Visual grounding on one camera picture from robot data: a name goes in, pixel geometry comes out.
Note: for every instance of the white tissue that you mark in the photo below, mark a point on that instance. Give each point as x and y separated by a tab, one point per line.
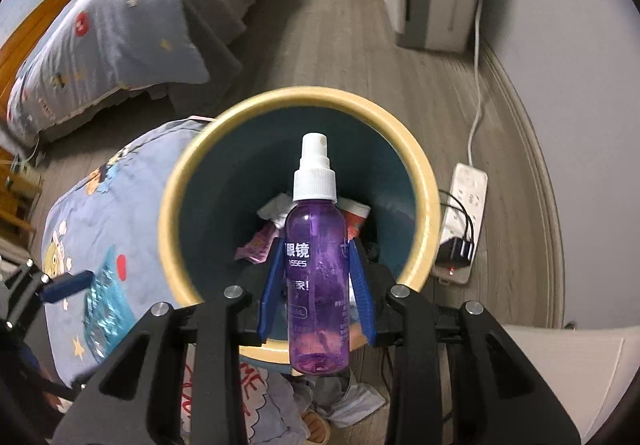
275	210

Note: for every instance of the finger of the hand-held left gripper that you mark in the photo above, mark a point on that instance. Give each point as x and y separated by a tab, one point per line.
67	287

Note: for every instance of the pink wrapper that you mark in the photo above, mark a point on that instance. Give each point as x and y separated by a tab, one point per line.
255	245

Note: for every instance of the grey pants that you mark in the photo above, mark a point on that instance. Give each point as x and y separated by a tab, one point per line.
345	400

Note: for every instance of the white cloth with red lettering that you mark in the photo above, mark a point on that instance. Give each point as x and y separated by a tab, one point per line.
260	400

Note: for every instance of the red and white packet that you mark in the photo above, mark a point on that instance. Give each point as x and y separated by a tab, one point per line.
357	220

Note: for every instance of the small wooden stool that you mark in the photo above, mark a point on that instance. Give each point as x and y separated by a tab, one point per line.
20	190

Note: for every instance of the teal crinkled packet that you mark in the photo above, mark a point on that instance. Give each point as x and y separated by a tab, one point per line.
110	310

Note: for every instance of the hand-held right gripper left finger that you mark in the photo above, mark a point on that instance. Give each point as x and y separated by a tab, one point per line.
272	295

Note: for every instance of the white power strip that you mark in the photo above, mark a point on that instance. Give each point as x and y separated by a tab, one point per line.
470	190

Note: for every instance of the bed with blue quilt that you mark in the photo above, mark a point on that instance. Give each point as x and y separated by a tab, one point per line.
125	25

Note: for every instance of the black charger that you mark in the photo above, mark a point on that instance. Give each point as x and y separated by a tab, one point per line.
455	252

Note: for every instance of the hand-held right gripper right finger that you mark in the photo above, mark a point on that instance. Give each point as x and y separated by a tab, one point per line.
362	295

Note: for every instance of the teal bin with yellow rim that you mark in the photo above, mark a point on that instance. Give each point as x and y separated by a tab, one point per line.
210	225

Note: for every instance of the purple spray bottle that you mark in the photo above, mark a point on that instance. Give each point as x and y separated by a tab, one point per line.
317	225

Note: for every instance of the grey bed sheet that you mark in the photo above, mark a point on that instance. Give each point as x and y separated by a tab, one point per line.
225	10

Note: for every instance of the wooden bed headboard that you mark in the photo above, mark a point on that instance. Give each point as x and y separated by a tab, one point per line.
40	20

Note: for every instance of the white panel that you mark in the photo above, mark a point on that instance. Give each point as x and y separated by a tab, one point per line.
575	370

